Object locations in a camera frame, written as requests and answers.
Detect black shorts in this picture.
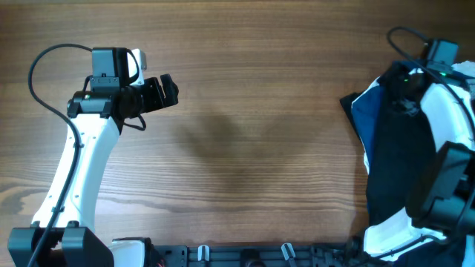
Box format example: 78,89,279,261
365,61,475,267

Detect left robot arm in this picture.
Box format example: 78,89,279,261
7,74,179,266

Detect black garment under pile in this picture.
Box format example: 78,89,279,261
339,92,361,132

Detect blue shirt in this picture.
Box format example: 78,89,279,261
351,61,433,158

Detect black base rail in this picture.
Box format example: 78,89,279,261
155,243,369,267

